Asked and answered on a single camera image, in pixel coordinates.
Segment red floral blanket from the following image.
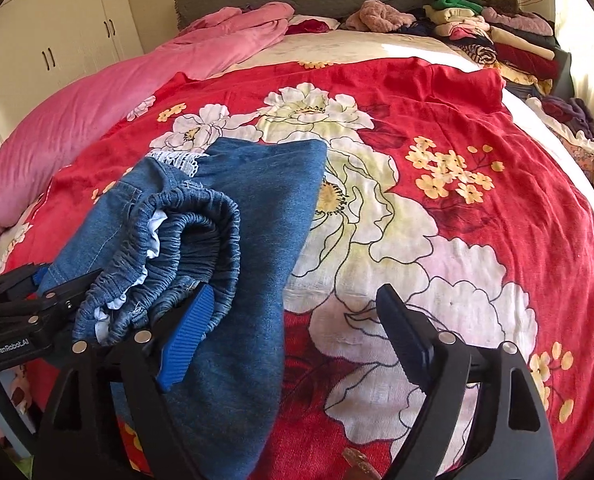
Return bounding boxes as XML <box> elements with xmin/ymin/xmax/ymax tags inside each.
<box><xmin>0</xmin><ymin>57</ymin><xmax>594</xmax><ymax>480</ymax></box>

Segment blue denim pants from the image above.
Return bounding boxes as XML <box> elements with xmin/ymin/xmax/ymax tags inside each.
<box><xmin>40</xmin><ymin>137</ymin><xmax>328</xmax><ymax>480</ymax></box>

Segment pink quilt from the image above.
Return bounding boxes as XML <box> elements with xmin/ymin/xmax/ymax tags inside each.
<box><xmin>0</xmin><ymin>1</ymin><xmax>295</xmax><ymax>263</ymax></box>

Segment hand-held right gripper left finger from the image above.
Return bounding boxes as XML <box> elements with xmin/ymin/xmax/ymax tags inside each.
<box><xmin>32</xmin><ymin>282</ymin><xmax>218</xmax><ymax>480</ymax></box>

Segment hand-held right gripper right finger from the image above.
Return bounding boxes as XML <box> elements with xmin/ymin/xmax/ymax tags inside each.
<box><xmin>375</xmin><ymin>283</ymin><xmax>558</xmax><ymax>480</ymax></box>

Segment white wardrobe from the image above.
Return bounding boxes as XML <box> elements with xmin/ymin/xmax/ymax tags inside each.
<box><xmin>0</xmin><ymin>0</ymin><xmax>145</xmax><ymax>171</ymax></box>

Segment white curtain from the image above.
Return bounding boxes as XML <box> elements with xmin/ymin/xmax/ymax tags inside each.
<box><xmin>552</xmin><ymin>0</ymin><xmax>594</xmax><ymax>196</ymax></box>

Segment pink fuzzy garment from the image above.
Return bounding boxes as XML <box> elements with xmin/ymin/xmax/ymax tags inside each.
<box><xmin>344</xmin><ymin>0</ymin><xmax>418</xmax><ymax>33</ymax></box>

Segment brown object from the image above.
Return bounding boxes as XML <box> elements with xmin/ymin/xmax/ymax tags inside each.
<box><xmin>341</xmin><ymin>447</ymin><xmax>382</xmax><ymax>480</ymax></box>

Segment stack of folded clothes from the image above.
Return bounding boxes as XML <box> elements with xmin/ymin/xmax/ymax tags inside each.
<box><xmin>402</xmin><ymin>0</ymin><xmax>575</xmax><ymax>98</ymax></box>

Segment dark red cloth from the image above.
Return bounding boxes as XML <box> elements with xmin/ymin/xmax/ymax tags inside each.
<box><xmin>287</xmin><ymin>17</ymin><xmax>340</xmax><ymax>36</ymax></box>

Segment pink patterned cloth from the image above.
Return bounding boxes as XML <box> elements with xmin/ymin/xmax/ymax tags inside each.
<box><xmin>0</xmin><ymin>360</ymin><xmax>35</xmax><ymax>461</ymax></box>

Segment frilled floral cloth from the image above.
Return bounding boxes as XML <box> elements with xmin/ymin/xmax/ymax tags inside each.
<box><xmin>527</xmin><ymin>97</ymin><xmax>594</xmax><ymax>176</ymax></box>

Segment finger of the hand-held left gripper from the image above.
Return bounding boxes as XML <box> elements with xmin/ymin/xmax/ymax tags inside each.
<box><xmin>0</xmin><ymin>261</ymin><xmax>50</xmax><ymax>311</ymax></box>
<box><xmin>7</xmin><ymin>269</ymin><xmax>105</xmax><ymax>326</ymax></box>

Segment purple cloth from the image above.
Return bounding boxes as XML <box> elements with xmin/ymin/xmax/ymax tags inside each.
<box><xmin>542</xmin><ymin>96</ymin><xmax>594</xmax><ymax>143</ymax></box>

